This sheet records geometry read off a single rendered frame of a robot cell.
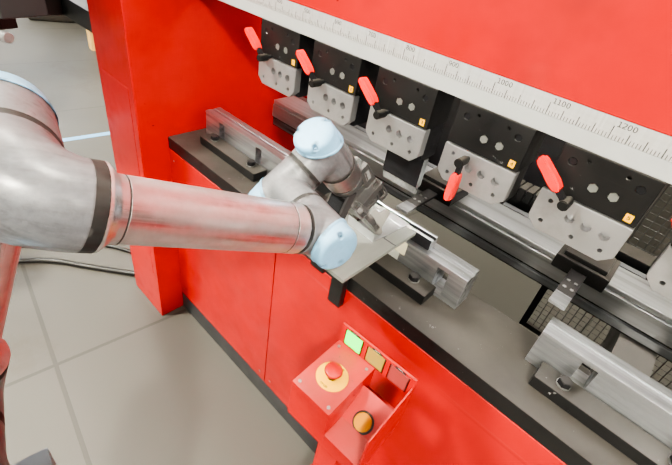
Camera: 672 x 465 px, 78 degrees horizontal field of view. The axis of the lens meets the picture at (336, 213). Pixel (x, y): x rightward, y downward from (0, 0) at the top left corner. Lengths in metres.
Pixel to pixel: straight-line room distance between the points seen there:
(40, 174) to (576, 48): 0.71
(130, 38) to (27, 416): 1.34
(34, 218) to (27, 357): 1.69
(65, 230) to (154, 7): 1.08
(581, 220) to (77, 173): 0.73
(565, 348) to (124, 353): 1.63
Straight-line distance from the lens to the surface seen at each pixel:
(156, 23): 1.46
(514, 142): 0.82
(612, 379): 0.98
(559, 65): 0.78
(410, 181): 0.99
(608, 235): 0.84
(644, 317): 1.20
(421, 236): 1.02
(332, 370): 0.94
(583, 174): 0.80
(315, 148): 0.68
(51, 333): 2.16
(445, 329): 1.00
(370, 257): 0.91
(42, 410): 1.95
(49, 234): 0.45
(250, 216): 0.52
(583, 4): 0.77
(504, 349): 1.03
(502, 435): 1.02
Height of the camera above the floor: 1.58
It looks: 35 degrees down
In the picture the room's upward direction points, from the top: 11 degrees clockwise
